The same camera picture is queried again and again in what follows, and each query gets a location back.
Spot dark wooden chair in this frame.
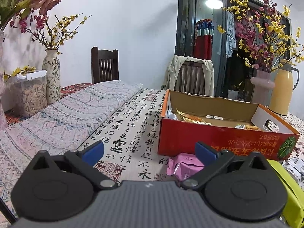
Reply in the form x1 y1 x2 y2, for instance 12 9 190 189
91 46 119 84

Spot red orange cardboard box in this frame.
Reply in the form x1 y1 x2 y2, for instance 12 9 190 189
158 90 300 161

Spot pink snack packet small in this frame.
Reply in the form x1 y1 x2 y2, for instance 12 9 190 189
166 153 205 182

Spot silver foil snack packet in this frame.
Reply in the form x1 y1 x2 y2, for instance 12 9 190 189
282 157 303 188

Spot wooden chair with jacket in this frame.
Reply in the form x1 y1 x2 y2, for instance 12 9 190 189
174 61 205 95

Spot yellow twig branches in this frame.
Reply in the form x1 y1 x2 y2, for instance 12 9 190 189
30 13 92 51

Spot green snack bar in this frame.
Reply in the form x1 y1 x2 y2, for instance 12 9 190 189
268 160 303 228

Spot beige jacket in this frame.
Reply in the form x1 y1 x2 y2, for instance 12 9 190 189
161 55 214 96

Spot pink glass vase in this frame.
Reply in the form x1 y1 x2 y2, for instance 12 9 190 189
250 70 275 105

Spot red blue hanging garment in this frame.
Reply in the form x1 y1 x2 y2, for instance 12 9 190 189
193 19 214 60

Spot calligraphy tablecloth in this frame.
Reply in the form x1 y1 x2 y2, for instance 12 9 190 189
82 89 303 182

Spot yellow thermos jug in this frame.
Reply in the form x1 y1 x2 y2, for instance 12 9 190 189
268 59 300 116

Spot floral ceramic vase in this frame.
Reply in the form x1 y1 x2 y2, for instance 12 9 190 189
42 49 61 105

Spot clear seed container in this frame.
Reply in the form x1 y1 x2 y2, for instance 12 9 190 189
12 70 47 118

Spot orange gold snack packet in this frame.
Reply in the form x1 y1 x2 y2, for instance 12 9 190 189
176 110 211 125

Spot yellow and red flower branches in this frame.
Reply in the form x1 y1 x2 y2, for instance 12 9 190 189
217 0 303 73

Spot large pale pink vase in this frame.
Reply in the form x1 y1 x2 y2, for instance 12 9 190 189
0 31 7 130

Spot patterned folded cloth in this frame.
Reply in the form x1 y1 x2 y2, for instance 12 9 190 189
1 80 143 211

